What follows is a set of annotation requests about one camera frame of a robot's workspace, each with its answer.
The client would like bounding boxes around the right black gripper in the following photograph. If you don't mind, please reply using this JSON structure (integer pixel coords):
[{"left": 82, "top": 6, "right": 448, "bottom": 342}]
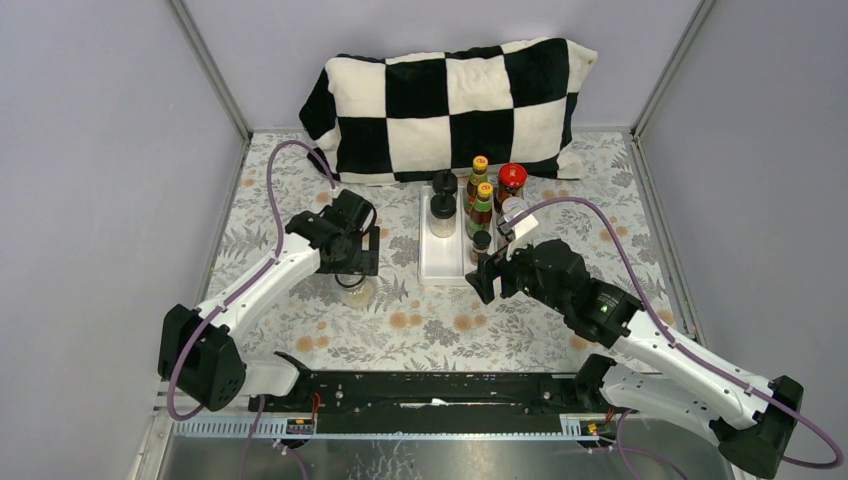
[{"left": 464, "top": 232, "right": 569, "bottom": 315}]

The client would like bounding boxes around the small black pepper bottle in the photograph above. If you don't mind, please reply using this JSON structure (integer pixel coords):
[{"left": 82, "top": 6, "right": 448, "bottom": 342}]
[{"left": 470, "top": 230, "right": 492, "bottom": 265}]

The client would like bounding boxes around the white divided organizer tray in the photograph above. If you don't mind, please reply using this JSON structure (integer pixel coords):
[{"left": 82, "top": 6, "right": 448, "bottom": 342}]
[{"left": 418, "top": 185, "right": 501, "bottom": 287}]

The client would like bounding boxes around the glass jar with metal lid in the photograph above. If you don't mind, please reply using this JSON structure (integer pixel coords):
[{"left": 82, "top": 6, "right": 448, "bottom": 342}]
[{"left": 334, "top": 274, "right": 376, "bottom": 310}]

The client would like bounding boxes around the yellow cap sauce bottle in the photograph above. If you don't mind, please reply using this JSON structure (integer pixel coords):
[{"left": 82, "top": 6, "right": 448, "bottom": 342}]
[
  {"left": 466, "top": 182, "right": 494, "bottom": 239},
  {"left": 464, "top": 155, "right": 489, "bottom": 213}
]

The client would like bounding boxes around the black spout lid shaker jar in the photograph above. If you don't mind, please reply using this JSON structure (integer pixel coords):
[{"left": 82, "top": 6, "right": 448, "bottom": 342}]
[{"left": 431, "top": 170, "right": 458, "bottom": 196}]

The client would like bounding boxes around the red lid chili sauce jar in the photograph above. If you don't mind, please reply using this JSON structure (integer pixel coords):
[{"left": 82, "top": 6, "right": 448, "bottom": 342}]
[{"left": 494, "top": 163, "right": 528, "bottom": 214}]

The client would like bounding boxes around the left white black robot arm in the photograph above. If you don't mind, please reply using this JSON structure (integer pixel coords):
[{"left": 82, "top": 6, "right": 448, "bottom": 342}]
[{"left": 157, "top": 189, "right": 380, "bottom": 420}]

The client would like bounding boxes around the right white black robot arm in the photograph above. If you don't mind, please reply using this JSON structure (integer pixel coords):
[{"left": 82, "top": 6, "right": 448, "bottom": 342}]
[{"left": 466, "top": 240, "right": 803, "bottom": 479}]

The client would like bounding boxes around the floral patterned table mat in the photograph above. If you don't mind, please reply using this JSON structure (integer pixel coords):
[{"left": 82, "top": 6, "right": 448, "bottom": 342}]
[{"left": 192, "top": 131, "right": 690, "bottom": 374}]

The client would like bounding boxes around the black and white checkered pillow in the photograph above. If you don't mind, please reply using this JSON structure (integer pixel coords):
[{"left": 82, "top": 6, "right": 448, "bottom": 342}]
[{"left": 299, "top": 37, "right": 598, "bottom": 185}]

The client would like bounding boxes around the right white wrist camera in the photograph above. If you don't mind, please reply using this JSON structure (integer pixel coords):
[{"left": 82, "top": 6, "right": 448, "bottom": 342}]
[{"left": 495, "top": 211, "right": 539, "bottom": 260}]

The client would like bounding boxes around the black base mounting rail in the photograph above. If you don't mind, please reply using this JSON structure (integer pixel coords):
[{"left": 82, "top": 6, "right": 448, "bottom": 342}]
[{"left": 248, "top": 355, "right": 622, "bottom": 435}]

